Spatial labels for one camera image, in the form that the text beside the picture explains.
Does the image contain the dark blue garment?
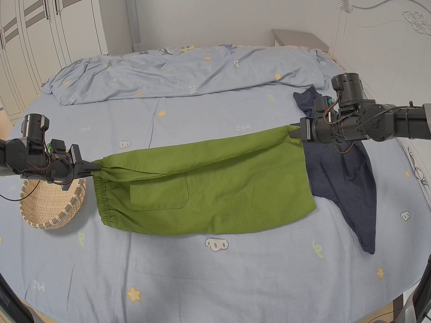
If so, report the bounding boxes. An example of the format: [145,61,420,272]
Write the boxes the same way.
[292,86,377,255]

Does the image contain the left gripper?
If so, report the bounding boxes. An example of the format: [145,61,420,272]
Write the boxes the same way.
[45,143,102,192]

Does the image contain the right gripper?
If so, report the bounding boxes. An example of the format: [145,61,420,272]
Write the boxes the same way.
[289,117,341,144]

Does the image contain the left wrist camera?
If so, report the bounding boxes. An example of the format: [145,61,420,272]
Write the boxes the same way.
[47,140,68,158]

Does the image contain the grey bedside table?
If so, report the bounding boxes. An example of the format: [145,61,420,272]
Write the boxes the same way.
[271,29,330,52]

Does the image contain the white wardrobe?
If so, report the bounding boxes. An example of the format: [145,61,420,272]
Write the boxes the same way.
[0,0,109,121]

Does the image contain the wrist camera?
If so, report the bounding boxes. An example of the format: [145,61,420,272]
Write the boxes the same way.
[47,140,68,158]
[313,96,334,119]

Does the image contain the pale blue quilt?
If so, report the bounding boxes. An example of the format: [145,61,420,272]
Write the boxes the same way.
[40,44,330,106]

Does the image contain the bed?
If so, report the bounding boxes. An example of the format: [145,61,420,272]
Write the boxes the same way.
[0,0,431,323]

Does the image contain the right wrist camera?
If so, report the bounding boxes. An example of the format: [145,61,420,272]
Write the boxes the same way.
[313,96,334,119]

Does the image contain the round woven basket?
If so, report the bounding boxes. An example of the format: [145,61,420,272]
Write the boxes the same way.
[18,176,87,231]

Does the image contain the green shorts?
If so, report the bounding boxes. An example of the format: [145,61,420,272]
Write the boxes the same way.
[91,125,317,237]

